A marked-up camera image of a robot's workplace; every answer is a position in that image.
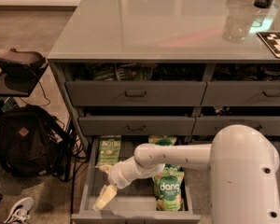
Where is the front green dang bag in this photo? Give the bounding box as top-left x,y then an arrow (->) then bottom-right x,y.
153,170 -> 184,211

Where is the black cables bundle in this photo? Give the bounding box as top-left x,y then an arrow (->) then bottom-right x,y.
50,115 -> 89,217

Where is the black backpack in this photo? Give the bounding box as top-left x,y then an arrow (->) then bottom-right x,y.
0,105 -> 69,177

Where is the middle right grey drawer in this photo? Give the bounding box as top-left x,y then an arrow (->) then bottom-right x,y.
192,116 -> 280,136

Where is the grey drawer cabinet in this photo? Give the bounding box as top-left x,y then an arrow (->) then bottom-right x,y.
49,0 -> 280,224

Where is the white grey sneaker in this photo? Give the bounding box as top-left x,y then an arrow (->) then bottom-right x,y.
5,197 -> 34,224

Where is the top right grey drawer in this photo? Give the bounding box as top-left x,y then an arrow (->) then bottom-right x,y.
202,81 -> 280,106

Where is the open bottom left drawer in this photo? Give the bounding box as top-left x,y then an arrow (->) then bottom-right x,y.
71,137 -> 201,224

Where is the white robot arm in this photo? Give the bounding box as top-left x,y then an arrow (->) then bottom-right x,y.
93,124 -> 280,224

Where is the dark brown bag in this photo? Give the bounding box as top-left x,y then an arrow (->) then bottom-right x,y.
0,48 -> 46,78

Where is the green jalapeno chip bag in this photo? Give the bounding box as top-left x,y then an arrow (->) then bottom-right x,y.
96,135 -> 121,167

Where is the middle green dang bag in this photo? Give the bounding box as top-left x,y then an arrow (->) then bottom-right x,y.
164,164 -> 181,172

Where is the middle left grey drawer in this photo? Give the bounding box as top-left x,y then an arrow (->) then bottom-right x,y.
78,116 -> 195,135

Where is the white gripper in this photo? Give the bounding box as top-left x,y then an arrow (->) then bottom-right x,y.
93,157 -> 165,211

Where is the back green dang bag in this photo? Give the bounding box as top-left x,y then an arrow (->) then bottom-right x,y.
148,135 -> 176,146

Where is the top left grey drawer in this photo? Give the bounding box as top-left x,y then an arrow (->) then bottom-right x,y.
65,80 -> 206,106

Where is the black white marker tag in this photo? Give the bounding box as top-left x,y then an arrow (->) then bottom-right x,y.
257,31 -> 280,58

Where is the green dang bag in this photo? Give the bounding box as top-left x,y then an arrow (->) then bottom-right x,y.
148,135 -> 176,146
153,170 -> 184,211
164,164 -> 181,172

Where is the green snack bags top drawer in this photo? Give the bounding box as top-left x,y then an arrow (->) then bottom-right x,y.
91,63 -> 153,81

